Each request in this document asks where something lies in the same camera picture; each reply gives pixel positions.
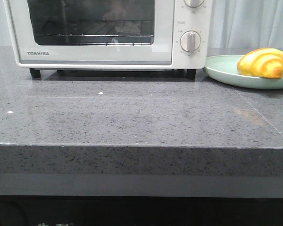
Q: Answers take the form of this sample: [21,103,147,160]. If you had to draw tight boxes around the glass oven door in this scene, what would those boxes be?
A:
[5,0,175,65]

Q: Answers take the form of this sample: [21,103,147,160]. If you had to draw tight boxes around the yellow striped bread roll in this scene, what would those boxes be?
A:
[237,48,283,79]

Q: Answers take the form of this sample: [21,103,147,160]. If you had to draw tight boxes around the white Toshiba toaster oven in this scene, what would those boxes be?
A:
[4,0,212,79]

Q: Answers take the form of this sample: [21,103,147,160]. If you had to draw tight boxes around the lower timer knob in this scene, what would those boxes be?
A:
[180,31,201,53]

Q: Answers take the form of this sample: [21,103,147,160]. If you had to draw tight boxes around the light green plate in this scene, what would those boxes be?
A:
[203,55,283,89]

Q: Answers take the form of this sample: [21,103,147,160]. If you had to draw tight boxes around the upper temperature knob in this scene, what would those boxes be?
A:
[184,0,204,8]

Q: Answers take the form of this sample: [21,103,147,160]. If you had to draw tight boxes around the white curtain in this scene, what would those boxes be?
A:
[208,0,283,48]

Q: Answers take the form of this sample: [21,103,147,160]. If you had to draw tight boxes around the metal wire oven rack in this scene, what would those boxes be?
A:
[33,19,155,46]

